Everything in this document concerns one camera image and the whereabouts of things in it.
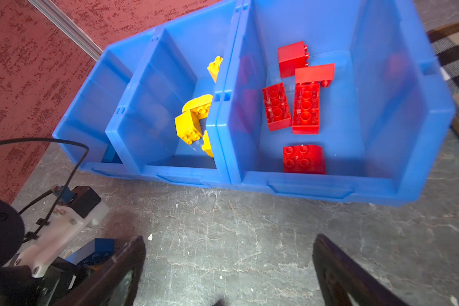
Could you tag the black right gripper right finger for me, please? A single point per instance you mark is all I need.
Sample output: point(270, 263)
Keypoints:
point(342, 279)

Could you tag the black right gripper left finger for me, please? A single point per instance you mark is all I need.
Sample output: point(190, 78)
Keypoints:
point(116, 282)

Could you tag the blue lego brick pile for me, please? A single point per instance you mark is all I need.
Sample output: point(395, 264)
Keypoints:
point(93, 253)

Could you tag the red lego brick long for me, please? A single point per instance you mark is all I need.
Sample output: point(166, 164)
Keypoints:
point(277, 111)

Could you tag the yellow lego brick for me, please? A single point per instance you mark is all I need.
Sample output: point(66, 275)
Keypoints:
point(199, 106)
point(214, 67)

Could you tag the red lego brick square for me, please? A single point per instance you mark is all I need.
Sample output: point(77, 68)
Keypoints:
point(292, 57)

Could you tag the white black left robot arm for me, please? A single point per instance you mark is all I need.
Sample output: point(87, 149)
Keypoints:
point(11, 232)

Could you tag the blue left plastic bin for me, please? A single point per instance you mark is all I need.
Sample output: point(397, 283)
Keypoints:
point(87, 118)

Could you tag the blue plastic bin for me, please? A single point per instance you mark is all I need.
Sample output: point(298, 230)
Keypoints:
point(382, 119)
point(172, 71)
point(87, 118)

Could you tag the blue right plastic bin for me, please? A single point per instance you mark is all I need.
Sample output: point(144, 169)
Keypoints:
point(382, 119)

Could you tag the blue middle plastic bin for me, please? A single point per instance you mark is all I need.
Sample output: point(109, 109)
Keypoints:
point(172, 71)

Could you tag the left aluminium corner post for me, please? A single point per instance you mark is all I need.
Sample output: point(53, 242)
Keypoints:
point(58, 17)

